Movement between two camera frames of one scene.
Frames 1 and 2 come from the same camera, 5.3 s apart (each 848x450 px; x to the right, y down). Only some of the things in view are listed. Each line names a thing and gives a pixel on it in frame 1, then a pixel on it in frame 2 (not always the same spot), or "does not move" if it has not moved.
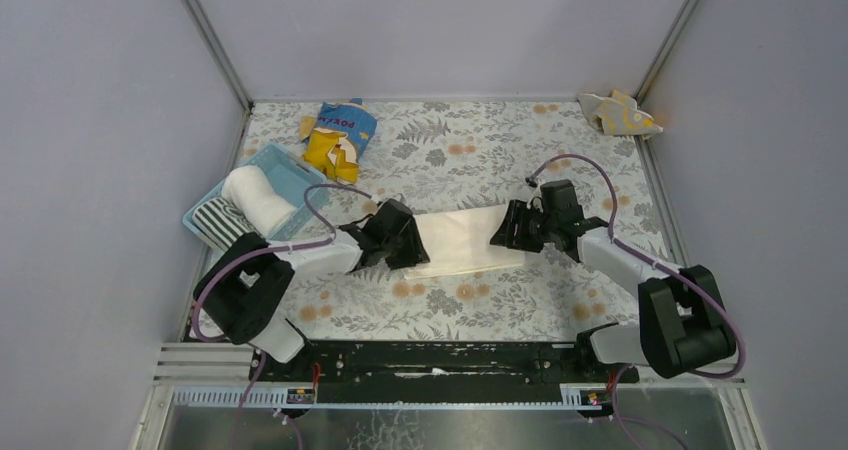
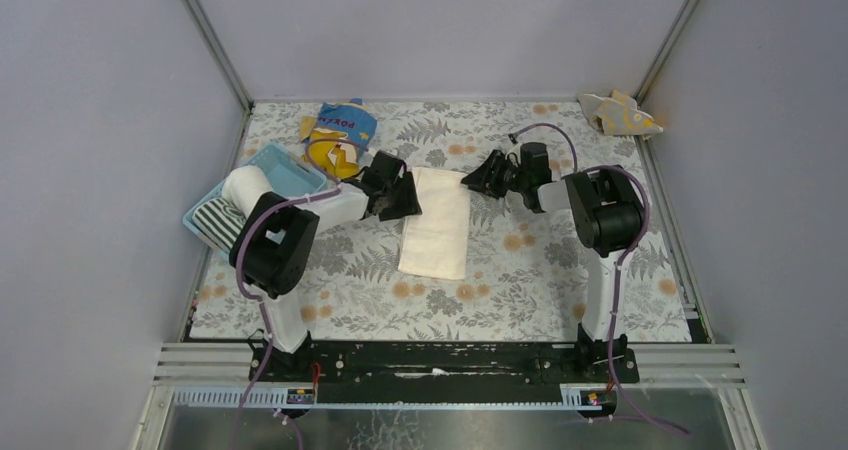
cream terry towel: x=461 y=242 → x=435 y=241
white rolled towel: x=250 y=187 does not move
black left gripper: x=395 y=236 → x=392 y=190
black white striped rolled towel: x=220 y=222 does not move
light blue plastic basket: x=291 y=177 does not move
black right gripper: x=520 y=224 → x=500 y=174
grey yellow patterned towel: x=617 y=115 does not move
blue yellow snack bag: x=337 y=138 does not move
